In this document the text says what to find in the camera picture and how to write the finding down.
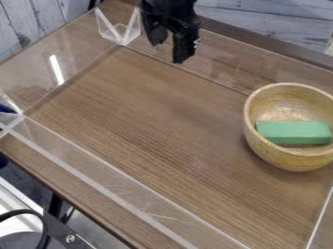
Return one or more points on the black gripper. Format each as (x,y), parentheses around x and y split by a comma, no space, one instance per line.
(175,15)

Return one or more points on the green rectangular block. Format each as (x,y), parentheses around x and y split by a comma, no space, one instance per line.
(296,132)

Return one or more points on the light wooden bowl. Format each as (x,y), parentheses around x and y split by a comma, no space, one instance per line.
(290,102)

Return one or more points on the black table leg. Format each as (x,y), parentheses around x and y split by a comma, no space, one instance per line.
(56,206)

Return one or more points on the clear acrylic corner bracket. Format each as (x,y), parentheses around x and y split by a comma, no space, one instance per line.
(120,33)

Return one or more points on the clear acrylic tray wall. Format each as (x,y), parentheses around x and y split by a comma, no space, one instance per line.
(136,138)

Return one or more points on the grey metal base plate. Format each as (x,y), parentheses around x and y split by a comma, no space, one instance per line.
(30,232)

